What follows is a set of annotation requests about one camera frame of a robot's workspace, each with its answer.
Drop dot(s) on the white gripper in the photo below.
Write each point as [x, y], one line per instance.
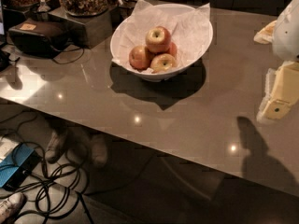
[287, 36]

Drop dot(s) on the red-yellow apple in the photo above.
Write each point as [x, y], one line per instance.
[158, 39]

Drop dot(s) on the back right red apple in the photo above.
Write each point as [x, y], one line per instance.
[173, 49]

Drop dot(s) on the red apple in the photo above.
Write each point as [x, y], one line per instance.
[173, 49]
[140, 57]

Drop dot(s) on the front yellow-red apple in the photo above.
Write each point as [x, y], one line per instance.
[162, 63]

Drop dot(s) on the white bowl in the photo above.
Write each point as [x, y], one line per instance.
[162, 75]

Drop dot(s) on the left red apple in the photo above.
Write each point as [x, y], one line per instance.
[140, 57]

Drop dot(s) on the white paper liner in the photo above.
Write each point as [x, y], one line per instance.
[190, 31]

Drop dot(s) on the dark metal stand box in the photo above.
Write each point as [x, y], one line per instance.
[85, 32]

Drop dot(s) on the white shoe under table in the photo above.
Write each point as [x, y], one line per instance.
[56, 146]

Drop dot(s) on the black device with label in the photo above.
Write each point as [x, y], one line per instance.
[44, 39]

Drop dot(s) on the metal scoop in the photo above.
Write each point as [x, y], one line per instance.
[43, 6]

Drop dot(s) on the blue box on floor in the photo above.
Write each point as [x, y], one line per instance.
[16, 166]

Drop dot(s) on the white shoe bottom left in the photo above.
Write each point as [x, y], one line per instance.
[10, 206]

